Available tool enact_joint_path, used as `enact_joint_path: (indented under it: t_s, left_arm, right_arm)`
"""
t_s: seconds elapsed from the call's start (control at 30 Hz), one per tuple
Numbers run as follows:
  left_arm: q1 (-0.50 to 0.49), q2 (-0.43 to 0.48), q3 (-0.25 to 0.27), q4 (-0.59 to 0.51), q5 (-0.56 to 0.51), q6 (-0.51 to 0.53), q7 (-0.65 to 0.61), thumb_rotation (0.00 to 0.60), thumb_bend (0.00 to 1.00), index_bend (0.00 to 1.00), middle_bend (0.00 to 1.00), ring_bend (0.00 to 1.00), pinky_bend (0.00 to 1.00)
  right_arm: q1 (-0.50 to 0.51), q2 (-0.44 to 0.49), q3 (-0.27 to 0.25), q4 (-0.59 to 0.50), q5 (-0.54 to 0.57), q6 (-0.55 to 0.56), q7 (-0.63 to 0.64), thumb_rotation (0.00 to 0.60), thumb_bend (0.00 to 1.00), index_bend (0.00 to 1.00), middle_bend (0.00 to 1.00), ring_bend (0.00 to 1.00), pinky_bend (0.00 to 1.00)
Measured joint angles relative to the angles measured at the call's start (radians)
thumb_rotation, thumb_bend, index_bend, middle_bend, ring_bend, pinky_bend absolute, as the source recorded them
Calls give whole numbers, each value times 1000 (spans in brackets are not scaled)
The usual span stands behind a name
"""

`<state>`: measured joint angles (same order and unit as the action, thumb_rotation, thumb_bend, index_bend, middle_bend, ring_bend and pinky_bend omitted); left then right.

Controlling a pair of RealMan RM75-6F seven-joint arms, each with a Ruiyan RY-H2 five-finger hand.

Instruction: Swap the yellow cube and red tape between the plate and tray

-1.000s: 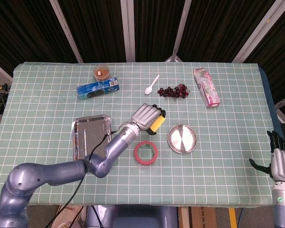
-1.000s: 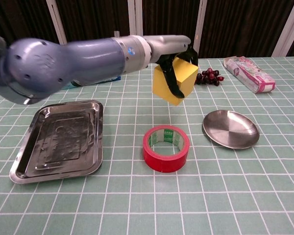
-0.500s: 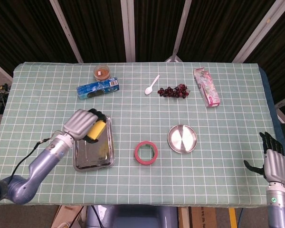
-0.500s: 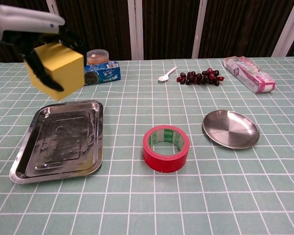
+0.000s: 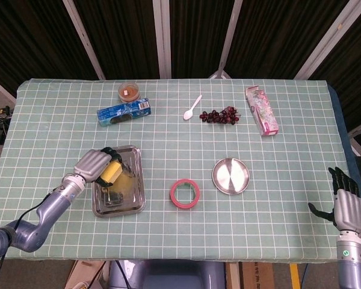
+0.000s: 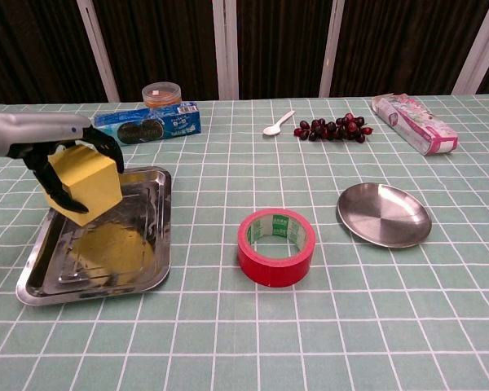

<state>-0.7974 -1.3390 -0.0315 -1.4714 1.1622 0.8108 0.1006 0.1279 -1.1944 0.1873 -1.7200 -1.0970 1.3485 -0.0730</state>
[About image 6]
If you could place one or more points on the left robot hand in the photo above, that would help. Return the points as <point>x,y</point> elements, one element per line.
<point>32,130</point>

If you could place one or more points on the yellow foam cube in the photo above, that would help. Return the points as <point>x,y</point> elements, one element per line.
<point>93,187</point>

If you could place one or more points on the red tape roll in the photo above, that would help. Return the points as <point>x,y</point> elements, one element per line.
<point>277,273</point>

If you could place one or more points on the blue cookie box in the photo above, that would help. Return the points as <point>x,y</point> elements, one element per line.
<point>146,129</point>

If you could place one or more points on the clear jar with orange contents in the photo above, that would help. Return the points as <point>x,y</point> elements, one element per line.
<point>161,97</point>

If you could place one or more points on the rectangular steel tray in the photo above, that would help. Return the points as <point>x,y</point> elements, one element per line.
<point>157,228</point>

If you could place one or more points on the black pleated curtain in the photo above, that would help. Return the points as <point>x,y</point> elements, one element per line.
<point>167,40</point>

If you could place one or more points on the white plastic spoon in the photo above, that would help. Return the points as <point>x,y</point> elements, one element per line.
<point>271,130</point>

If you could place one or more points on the dark red grape bunch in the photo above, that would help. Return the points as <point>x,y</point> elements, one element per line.
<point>330,130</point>

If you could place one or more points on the green checked tablecloth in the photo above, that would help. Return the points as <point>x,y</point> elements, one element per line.
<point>244,346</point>

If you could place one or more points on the round steel plate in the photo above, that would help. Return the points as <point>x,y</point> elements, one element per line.
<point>383,216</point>

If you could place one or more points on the pink floral carton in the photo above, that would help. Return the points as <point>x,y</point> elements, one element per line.
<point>415,126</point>

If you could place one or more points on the white frame post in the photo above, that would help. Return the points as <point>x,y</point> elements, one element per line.
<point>332,49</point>
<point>226,49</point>
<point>100,53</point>
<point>477,53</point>

